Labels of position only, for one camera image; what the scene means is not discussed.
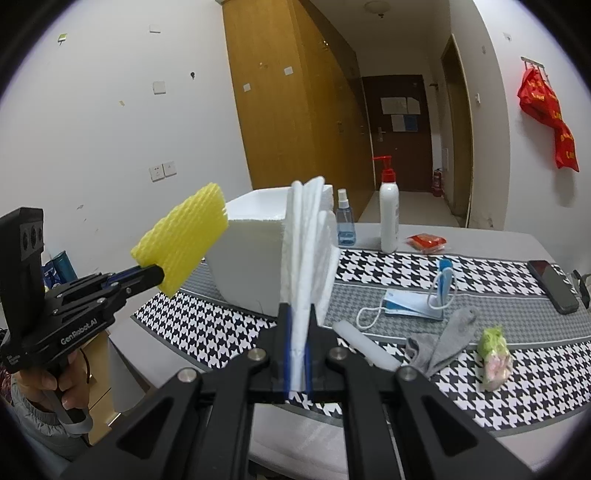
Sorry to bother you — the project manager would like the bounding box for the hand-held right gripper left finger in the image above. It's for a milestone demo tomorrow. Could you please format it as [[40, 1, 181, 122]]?
[[60, 302, 296, 480]]

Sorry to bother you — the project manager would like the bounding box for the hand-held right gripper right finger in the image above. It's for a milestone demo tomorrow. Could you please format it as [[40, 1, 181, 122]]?
[[305, 303, 536, 480]]

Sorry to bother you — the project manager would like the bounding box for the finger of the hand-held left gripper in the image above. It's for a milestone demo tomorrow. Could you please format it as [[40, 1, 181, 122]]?
[[102, 265, 147, 289], [108, 264, 165, 298]]

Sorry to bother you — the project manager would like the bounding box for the yellow foam net sleeve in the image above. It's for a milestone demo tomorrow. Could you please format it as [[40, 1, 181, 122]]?
[[130, 183, 229, 298]]

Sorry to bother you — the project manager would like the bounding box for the white foam box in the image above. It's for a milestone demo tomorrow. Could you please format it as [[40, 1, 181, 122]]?
[[203, 185, 334, 319]]

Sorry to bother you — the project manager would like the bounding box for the grey sock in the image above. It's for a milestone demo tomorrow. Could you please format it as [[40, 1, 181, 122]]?
[[405, 307, 480, 377]]

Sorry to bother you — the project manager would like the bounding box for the person's left forearm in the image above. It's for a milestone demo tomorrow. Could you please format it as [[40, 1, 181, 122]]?
[[0, 374, 88, 462]]

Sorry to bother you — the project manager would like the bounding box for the person's left hand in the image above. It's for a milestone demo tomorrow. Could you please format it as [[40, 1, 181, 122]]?
[[18, 367, 90, 423]]

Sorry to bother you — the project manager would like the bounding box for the white foam tube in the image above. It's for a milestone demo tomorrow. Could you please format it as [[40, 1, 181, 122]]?
[[333, 320, 402, 371]]

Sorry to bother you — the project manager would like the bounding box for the blue container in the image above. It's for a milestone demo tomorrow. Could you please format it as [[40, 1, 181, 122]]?
[[42, 251, 78, 292]]

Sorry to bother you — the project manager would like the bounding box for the blue face mask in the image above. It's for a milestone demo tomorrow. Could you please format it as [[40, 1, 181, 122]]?
[[356, 288, 445, 329]]

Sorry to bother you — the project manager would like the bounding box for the small clear plastic cup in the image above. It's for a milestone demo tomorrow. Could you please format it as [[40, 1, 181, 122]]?
[[335, 188, 357, 246]]

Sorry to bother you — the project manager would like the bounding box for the blue white plastic stick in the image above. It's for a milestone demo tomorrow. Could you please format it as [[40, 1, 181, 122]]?
[[429, 258, 455, 319]]

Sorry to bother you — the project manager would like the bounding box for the white pump bottle red pump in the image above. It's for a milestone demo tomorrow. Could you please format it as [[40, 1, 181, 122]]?
[[372, 156, 400, 254]]

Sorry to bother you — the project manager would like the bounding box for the red snack packet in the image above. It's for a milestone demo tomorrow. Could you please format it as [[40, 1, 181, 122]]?
[[406, 233, 448, 254]]

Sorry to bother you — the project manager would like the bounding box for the houndstooth tablecloth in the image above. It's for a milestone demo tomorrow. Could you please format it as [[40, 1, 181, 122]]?
[[131, 247, 591, 432]]

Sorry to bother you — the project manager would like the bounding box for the green white wrapped item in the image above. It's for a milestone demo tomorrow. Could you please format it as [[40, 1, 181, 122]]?
[[477, 325, 512, 392]]

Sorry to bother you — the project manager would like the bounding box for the wooden wardrobe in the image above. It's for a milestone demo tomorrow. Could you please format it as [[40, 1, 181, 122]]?
[[222, 0, 375, 217]]

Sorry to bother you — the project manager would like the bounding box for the dark brown door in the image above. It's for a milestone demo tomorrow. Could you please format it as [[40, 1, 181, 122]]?
[[361, 75, 432, 192]]

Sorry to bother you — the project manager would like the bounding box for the black smartphone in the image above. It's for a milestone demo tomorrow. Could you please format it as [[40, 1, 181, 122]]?
[[527, 260, 580, 315]]

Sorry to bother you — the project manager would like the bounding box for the wooden side door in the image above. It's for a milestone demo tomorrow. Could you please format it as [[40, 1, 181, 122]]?
[[441, 34, 474, 227]]

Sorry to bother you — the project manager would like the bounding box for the black object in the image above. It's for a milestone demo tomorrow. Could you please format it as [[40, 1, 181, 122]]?
[[573, 270, 591, 310]]

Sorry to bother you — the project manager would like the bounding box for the red plastic bag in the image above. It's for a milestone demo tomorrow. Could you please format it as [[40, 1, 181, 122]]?
[[517, 69, 580, 173]]

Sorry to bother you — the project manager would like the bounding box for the metal wall hook rack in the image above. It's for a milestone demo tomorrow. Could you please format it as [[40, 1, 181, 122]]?
[[521, 56, 549, 77]]

